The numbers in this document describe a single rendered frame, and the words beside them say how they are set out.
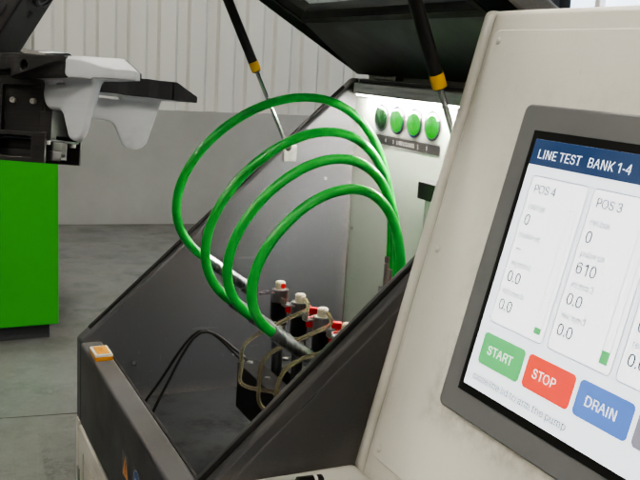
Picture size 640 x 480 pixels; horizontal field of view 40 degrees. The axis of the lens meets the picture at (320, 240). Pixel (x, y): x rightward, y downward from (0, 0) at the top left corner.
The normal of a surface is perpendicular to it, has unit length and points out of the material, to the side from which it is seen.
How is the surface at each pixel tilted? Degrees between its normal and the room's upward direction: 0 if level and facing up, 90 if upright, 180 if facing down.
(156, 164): 90
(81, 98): 83
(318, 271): 90
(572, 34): 76
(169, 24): 90
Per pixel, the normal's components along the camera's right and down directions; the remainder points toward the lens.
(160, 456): 0.06, -0.98
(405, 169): -0.90, 0.04
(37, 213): 0.44, 0.20
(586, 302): -0.87, -0.20
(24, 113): -0.12, 0.05
